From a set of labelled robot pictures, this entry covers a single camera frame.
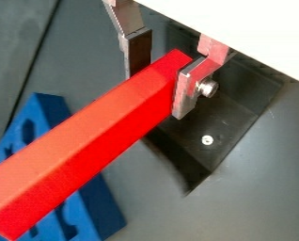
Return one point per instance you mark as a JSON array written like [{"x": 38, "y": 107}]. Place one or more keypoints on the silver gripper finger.
[{"x": 134, "y": 35}]

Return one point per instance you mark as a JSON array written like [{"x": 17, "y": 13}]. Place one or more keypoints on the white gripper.
[{"x": 258, "y": 27}]

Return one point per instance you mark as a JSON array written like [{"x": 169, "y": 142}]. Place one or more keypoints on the red hexagonal prism block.
[{"x": 49, "y": 170}]

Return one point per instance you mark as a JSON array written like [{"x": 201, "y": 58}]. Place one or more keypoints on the blue foam shape-sorter board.
[{"x": 89, "y": 216}]

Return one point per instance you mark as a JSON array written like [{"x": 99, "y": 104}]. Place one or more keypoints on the black curved cradle stand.
[{"x": 197, "y": 142}]

